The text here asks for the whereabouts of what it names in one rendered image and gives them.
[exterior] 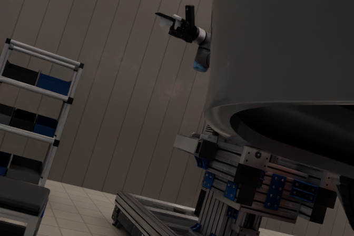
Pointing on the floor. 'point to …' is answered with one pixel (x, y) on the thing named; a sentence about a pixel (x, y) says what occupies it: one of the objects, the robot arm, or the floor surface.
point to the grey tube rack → (62, 95)
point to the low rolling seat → (21, 206)
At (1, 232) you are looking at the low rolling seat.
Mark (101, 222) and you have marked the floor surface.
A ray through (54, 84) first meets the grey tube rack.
